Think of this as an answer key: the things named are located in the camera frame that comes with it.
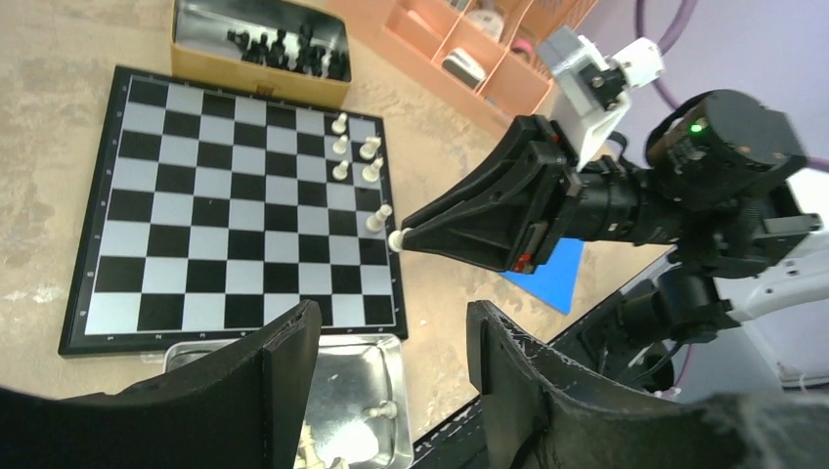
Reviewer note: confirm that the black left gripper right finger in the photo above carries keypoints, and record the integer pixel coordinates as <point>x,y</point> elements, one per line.
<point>639,430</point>

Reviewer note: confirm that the silver lilac metal tin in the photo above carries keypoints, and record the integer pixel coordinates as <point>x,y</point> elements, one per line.
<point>350,373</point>

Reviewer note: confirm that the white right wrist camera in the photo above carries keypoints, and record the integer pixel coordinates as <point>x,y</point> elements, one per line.
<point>593,89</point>

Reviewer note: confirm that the white chess pieces pile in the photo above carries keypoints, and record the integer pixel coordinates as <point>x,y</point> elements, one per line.
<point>345,446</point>

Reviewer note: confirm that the white pawn lying in tin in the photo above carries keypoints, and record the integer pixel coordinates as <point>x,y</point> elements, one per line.
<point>387,409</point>

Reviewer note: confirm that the white corner board piece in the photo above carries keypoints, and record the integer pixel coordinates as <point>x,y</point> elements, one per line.
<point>370,147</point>

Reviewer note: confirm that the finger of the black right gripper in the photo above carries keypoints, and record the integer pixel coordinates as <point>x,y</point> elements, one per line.
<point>497,216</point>

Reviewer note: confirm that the white chess piece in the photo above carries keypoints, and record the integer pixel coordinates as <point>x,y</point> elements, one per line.
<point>376,221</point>

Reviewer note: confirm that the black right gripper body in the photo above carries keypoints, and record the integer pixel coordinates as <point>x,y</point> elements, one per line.
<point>609,200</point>

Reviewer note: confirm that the white chess bishop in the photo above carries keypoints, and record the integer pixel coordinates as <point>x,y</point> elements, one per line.
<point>371,173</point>

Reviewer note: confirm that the black white chess board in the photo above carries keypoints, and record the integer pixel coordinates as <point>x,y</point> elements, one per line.
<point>212,212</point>

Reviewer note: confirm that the black chess pieces pile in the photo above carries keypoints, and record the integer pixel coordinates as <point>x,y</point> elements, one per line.
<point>297,53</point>

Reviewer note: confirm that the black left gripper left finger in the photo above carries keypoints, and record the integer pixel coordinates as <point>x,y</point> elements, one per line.
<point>241,406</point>

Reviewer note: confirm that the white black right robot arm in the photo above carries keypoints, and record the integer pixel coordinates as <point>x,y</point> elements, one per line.
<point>715,189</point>

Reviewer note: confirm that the yellow metal tin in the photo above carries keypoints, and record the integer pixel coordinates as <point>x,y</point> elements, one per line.
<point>200,51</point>

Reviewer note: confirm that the white chess pawn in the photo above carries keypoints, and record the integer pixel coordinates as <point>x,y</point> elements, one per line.
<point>339,125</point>

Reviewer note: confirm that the blue mat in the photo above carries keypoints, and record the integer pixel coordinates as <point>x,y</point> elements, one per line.
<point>554,282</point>

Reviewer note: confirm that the pink desk file organizer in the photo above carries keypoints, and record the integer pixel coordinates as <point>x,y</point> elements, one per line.
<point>479,57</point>

